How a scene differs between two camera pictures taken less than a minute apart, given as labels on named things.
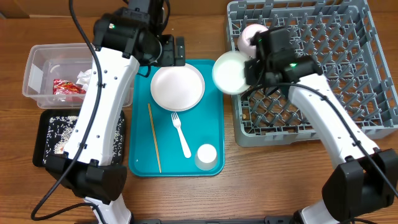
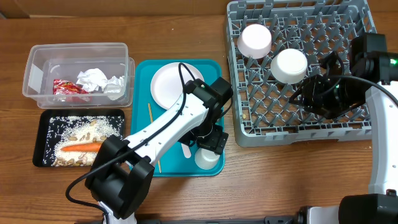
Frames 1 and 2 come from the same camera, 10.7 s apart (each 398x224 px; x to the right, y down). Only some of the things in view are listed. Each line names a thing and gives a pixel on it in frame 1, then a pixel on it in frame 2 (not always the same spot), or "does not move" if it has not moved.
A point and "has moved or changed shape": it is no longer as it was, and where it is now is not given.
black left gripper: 172,58 -> 216,143
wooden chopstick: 159,165 does not move
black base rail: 273,219 does not move
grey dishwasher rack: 343,38 does not move
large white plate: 177,88 does not move
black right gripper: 255,68 -> 316,91
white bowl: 228,73 has moved or changed shape
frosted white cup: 206,157 does not move
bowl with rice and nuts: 244,40 does not move
